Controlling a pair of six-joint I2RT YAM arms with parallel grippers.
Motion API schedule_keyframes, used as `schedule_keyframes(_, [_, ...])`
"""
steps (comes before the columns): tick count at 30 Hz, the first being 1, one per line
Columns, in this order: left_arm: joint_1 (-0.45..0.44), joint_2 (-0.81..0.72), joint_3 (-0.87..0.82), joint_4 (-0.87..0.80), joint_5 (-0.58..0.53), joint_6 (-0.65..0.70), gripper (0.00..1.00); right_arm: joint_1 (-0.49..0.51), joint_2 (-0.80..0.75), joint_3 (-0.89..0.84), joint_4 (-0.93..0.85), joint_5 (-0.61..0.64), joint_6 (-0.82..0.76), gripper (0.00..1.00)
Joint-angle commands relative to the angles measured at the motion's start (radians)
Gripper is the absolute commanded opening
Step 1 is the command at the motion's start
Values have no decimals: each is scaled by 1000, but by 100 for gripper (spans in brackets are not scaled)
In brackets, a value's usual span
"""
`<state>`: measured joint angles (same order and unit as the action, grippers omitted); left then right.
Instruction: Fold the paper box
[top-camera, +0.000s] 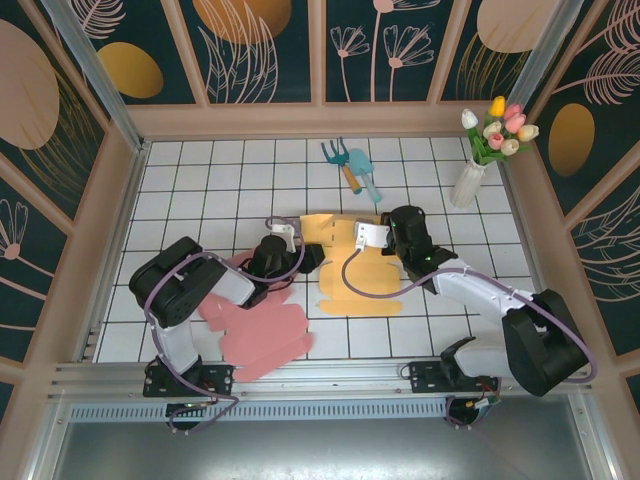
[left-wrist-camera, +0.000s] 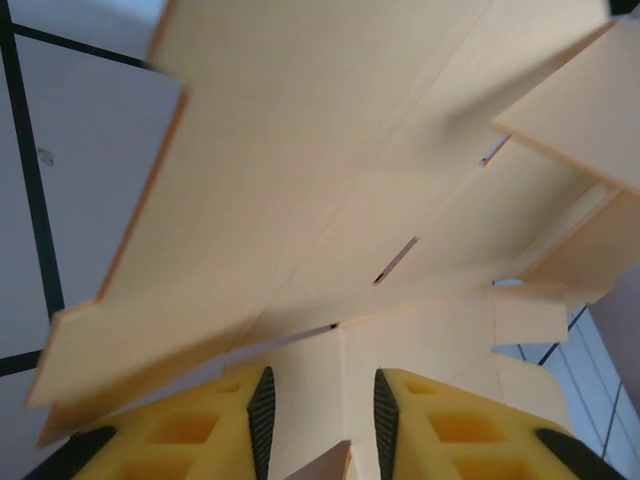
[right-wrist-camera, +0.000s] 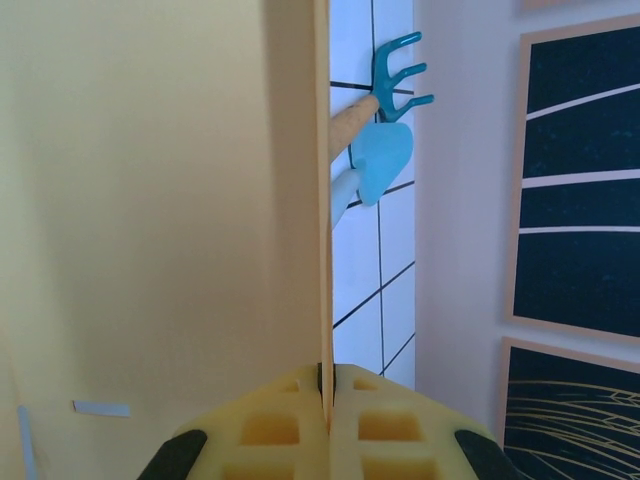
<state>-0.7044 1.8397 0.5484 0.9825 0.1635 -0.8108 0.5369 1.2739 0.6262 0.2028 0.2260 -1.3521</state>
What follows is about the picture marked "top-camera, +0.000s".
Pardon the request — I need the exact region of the aluminium rail frame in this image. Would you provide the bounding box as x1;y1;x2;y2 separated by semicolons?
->
47;353;594;405

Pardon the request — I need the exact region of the slotted metal strip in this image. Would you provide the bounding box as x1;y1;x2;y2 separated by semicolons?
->
67;399;451;424

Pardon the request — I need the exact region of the grey metal sheet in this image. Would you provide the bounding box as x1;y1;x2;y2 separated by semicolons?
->
49;418;601;480

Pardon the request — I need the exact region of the artificial tulip bouquet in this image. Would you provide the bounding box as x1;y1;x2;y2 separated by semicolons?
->
459;95;541;167

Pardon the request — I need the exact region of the teal garden rake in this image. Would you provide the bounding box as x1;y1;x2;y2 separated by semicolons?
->
320;137;364;196

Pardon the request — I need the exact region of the aluminium side rail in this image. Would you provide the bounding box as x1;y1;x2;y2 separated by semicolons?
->
499;162;569;354
74;141;151;364

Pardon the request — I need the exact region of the pink paper box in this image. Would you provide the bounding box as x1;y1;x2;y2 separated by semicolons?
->
197;249;315;384

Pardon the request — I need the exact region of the light blue garden trowel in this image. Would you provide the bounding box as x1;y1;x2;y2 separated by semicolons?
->
346;147;381;202

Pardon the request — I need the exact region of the yellow paper box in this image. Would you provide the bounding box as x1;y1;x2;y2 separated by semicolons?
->
299;212;405;317

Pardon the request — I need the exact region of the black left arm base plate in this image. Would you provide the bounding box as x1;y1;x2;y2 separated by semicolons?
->
142;360;236;399

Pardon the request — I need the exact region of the aluminium corner post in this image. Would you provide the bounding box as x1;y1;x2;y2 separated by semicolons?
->
504;0;589;114
39;0;151;154

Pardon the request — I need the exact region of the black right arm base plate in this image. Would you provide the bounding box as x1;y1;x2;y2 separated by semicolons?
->
408;358;501;396

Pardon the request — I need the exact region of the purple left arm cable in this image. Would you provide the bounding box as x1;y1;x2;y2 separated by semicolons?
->
143;215;306;436

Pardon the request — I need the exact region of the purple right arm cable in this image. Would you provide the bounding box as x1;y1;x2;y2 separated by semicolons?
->
341;248;599;431

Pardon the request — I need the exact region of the white ribbed vase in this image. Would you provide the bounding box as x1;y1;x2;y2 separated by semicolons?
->
449;160;489;209

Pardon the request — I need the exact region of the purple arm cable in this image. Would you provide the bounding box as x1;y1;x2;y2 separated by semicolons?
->
341;248;599;431
143;215;306;436

